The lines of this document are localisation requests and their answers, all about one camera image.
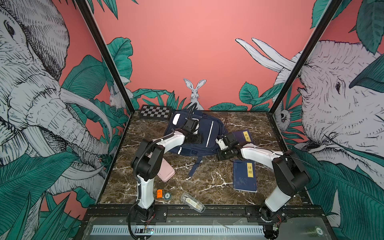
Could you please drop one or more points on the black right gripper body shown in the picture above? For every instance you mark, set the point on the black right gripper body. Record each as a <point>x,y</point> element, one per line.
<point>226,153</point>

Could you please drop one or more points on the purple book yellow label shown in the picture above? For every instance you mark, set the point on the purple book yellow label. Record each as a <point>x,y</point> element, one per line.
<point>243,136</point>

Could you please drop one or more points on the navy blue school backpack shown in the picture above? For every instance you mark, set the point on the navy blue school backpack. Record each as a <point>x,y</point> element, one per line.
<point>204,142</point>

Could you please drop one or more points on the blue book yellow label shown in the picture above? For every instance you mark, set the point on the blue book yellow label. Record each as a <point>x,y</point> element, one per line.
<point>244,176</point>

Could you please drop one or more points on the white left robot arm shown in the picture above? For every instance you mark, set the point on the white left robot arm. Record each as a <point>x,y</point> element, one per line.
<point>148,159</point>

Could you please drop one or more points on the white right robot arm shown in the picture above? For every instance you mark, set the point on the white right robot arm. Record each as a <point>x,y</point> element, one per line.
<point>290,173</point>

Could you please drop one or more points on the pink pencil case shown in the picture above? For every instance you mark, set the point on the pink pencil case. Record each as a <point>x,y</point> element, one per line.
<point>162,169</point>

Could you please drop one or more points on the clear plastic supply case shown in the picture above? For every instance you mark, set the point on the clear plastic supply case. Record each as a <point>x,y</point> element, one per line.
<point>193,203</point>

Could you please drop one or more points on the orange pencil sharpener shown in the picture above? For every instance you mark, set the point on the orange pencil sharpener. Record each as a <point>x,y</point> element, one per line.
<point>159,194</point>

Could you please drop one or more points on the black white checkerboard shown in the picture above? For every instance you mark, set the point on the black white checkerboard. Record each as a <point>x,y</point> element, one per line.
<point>155,112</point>

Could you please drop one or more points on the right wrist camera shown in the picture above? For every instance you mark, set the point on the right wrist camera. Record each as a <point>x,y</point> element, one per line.
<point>221,144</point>

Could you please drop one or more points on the black front mounting rail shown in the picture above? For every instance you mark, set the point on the black front mounting rail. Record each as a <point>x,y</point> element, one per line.
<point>164,213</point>

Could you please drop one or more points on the white slotted cable duct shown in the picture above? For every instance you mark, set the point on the white slotted cable duct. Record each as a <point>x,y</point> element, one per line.
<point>177,230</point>

